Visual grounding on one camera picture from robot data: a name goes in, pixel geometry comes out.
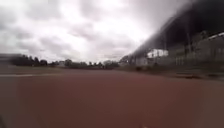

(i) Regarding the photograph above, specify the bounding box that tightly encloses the grandstand building with roof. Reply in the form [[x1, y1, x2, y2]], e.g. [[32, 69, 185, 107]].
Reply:
[[119, 0, 224, 72]]

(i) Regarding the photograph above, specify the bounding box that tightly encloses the grass strip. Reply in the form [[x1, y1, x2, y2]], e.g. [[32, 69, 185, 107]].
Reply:
[[114, 65, 224, 82]]

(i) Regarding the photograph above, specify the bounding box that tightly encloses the row of trees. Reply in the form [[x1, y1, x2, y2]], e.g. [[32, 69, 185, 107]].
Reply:
[[9, 54, 120, 70]]

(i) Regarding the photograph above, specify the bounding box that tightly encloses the red running track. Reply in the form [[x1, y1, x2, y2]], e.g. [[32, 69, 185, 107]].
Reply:
[[0, 68, 224, 128]]

